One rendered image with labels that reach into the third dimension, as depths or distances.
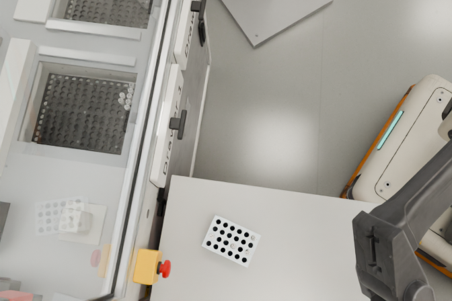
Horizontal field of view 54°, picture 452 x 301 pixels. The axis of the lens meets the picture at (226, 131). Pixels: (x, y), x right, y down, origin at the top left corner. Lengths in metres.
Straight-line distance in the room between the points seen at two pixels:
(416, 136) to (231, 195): 0.89
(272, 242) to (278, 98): 1.01
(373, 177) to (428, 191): 1.08
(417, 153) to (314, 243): 0.76
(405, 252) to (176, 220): 0.67
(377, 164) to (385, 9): 0.87
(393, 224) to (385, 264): 0.05
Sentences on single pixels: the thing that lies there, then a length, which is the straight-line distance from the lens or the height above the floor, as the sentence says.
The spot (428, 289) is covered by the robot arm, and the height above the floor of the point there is 1.29.
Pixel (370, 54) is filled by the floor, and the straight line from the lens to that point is 2.21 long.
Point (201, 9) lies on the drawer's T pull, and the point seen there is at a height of 0.91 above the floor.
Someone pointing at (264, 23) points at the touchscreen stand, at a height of 0.03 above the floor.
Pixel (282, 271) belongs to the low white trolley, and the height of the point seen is 0.76.
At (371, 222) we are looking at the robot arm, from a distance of 0.65.
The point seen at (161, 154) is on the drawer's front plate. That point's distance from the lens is 1.03.
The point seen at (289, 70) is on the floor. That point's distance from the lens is 2.10.
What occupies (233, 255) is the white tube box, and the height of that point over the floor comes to 0.80.
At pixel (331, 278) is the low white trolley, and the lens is 1.18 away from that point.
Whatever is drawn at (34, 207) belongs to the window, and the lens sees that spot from 0.55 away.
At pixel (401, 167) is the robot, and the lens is 1.78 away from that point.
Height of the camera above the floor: 1.92
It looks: 75 degrees down
